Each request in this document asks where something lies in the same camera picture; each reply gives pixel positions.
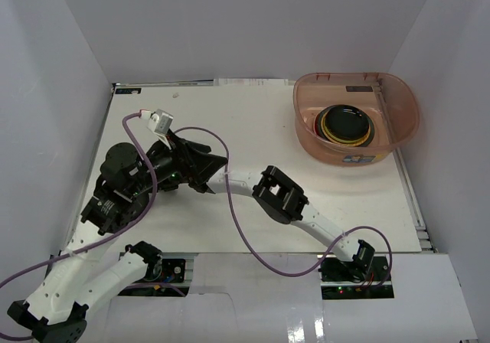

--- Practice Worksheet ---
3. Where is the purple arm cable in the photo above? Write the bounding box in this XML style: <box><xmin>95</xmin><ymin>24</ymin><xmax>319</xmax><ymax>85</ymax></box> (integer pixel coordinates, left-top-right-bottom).
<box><xmin>0</xmin><ymin>109</ymin><xmax>191</xmax><ymax>340</ymax></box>
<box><xmin>174</xmin><ymin>126</ymin><xmax>394</xmax><ymax>290</ymax></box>

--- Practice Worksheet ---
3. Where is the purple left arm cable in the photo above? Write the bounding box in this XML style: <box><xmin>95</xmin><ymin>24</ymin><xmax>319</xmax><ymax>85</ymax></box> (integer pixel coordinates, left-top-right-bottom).
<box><xmin>0</xmin><ymin>109</ymin><xmax>191</xmax><ymax>340</ymax></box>

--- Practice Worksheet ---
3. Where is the red and teal plate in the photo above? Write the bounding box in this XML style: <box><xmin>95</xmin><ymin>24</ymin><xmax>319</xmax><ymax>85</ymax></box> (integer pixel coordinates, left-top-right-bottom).
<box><xmin>313</xmin><ymin>115</ymin><xmax>319</xmax><ymax>136</ymax></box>

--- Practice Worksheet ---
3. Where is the blue floral ceramic plate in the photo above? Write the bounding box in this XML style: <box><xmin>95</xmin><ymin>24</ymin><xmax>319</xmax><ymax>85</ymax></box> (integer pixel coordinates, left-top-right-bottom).
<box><xmin>315</xmin><ymin>107</ymin><xmax>375</xmax><ymax>148</ymax></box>

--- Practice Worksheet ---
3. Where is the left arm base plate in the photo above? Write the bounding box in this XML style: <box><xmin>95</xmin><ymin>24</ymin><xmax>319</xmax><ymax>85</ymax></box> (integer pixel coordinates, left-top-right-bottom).
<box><xmin>119</xmin><ymin>258</ymin><xmax>189</xmax><ymax>297</ymax></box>

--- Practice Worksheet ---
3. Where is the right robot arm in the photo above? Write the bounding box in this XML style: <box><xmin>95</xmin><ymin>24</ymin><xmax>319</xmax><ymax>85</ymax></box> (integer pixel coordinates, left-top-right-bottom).
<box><xmin>207</xmin><ymin>165</ymin><xmax>374</xmax><ymax>281</ymax></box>

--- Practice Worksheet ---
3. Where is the black label sticker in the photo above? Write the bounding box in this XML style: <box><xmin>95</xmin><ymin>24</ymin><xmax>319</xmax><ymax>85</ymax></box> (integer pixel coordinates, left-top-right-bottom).
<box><xmin>114</xmin><ymin>87</ymin><xmax>142</xmax><ymax>95</ymax></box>

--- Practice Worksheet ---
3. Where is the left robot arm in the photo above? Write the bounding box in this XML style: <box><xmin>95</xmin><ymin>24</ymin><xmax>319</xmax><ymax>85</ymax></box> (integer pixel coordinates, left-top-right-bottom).
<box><xmin>8</xmin><ymin>135</ymin><xmax>228</xmax><ymax>342</ymax></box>

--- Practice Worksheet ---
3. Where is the pink translucent plastic bin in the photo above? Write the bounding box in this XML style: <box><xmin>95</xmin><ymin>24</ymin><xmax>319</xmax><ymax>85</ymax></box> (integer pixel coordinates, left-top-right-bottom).
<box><xmin>292</xmin><ymin>72</ymin><xmax>420</xmax><ymax>167</ymax></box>

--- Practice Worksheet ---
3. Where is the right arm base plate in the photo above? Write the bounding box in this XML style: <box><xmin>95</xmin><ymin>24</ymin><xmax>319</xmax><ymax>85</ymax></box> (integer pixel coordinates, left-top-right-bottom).
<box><xmin>318</xmin><ymin>256</ymin><xmax>394</xmax><ymax>301</ymax></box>

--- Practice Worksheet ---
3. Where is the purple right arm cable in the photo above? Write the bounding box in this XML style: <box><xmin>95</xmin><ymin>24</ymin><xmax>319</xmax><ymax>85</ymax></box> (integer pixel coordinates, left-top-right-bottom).
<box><xmin>174</xmin><ymin>126</ymin><xmax>394</xmax><ymax>290</ymax></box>

